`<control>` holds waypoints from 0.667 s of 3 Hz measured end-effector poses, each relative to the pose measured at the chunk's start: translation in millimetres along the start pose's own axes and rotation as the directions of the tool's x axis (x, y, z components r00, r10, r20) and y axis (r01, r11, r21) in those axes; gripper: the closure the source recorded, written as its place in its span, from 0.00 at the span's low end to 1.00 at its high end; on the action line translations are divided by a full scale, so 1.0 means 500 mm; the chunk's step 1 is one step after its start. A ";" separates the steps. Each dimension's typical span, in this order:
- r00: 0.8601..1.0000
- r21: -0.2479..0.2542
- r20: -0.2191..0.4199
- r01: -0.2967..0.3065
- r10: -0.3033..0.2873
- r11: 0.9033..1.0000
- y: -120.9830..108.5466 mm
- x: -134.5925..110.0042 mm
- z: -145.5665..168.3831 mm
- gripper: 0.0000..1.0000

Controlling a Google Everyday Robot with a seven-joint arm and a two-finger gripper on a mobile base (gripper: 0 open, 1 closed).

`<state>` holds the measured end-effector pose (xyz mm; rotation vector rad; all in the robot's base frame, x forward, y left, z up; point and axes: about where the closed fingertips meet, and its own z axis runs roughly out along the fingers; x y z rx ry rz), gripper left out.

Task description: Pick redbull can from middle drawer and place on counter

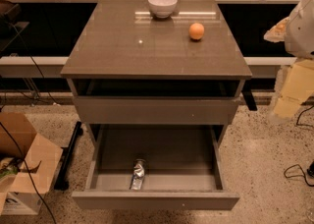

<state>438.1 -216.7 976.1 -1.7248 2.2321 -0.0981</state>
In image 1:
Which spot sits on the grey drawer cabinet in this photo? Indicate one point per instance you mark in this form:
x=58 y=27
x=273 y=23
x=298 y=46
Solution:
x=124 y=52

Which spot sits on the open grey middle drawer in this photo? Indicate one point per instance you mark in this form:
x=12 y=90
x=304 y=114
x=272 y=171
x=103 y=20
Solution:
x=182 y=170

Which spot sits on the closed grey top drawer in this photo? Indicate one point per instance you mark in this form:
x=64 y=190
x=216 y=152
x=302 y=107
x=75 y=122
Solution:
x=155 y=111

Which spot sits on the black bar on floor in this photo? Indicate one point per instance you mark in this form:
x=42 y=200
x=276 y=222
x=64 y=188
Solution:
x=61 y=183

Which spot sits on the silver blue redbull can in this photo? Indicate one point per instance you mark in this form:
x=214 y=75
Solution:
x=138 y=175

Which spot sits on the white ceramic bowl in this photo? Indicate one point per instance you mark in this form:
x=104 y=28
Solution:
x=162 y=8

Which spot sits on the orange fruit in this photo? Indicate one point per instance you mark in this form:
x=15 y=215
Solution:
x=196 y=31

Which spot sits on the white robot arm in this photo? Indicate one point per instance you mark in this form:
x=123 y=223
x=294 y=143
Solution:
x=299 y=42

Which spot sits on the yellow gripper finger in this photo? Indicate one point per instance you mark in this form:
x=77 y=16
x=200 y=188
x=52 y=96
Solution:
x=298 y=87

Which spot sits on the open cardboard box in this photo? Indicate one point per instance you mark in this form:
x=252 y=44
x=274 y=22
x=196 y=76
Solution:
x=28 y=164

